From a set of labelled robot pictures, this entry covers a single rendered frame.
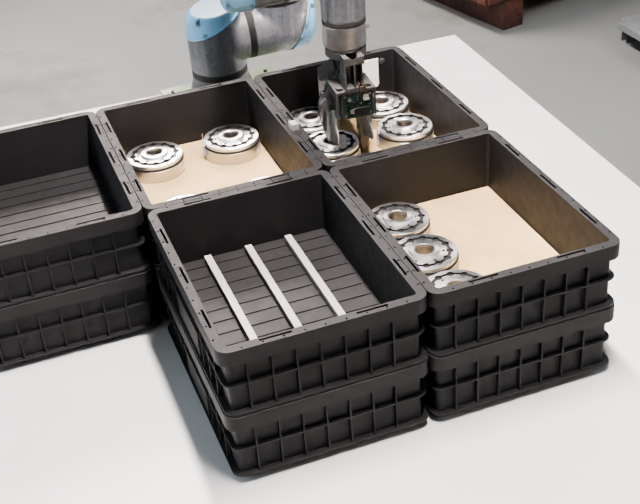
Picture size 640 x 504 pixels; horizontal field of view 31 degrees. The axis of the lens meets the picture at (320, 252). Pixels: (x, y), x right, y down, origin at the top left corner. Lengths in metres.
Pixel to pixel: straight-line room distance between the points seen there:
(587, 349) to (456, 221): 0.31
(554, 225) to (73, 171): 0.89
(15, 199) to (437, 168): 0.75
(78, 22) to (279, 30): 2.88
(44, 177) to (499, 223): 0.83
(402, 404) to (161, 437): 0.36
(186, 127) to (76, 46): 2.80
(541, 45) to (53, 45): 1.98
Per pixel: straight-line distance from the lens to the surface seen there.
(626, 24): 4.62
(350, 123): 2.25
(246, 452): 1.63
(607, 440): 1.71
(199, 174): 2.12
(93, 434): 1.78
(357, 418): 1.66
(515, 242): 1.87
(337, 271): 1.82
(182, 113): 2.21
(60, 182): 2.17
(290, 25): 2.43
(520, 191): 1.92
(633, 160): 3.86
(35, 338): 1.93
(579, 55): 4.58
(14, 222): 2.07
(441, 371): 1.66
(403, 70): 2.28
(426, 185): 1.97
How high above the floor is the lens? 1.84
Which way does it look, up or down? 33 degrees down
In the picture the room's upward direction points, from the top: 5 degrees counter-clockwise
